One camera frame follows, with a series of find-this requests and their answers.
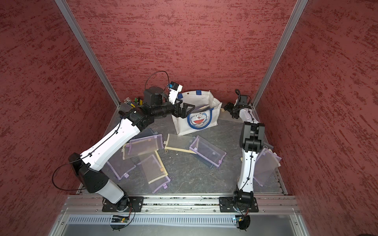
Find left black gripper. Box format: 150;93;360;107
152;97;195;119

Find dark grey mesh pouch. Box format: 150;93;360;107
191;97;213;110

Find yellow trim mesh pouch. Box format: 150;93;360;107
164;134;195;154

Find beige mesh pouch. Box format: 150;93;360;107
219;108;243;123

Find blue grey mesh pouch front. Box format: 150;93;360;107
133;128;157;139

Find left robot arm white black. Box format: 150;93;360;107
68;82;195;212

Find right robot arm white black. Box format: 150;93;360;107
224;89;265;208

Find white canvas Doraemon tote bag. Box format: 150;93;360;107
172;90;222;136

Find purple trim mesh pouch centre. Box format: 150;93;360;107
122;134;163;160

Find pens in cup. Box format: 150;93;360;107
124;97;141;108

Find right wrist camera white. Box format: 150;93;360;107
234;95;244;109

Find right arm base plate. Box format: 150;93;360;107
219;197;259;214

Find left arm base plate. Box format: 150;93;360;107
102;196;145;213

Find left corner aluminium post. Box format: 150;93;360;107
55;0;121;108

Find corner aluminium post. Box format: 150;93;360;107
55;0;121;108
253;0;308;109

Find right corner aluminium post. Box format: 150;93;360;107
253;0;308;109

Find aluminium front rail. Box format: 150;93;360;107
60;194;302;215

